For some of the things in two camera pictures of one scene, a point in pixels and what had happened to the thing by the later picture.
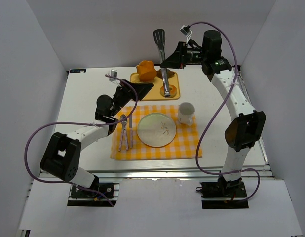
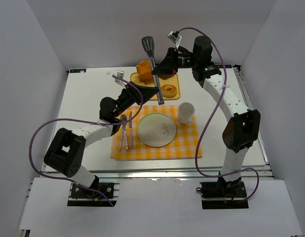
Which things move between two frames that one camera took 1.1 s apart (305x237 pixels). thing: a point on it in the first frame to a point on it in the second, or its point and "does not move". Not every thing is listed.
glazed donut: x=172 y=92 does not move
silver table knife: x=131 y=131 does not move
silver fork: x=124 y=124 does not move
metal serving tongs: x=159 y=36 to x=148 y=43
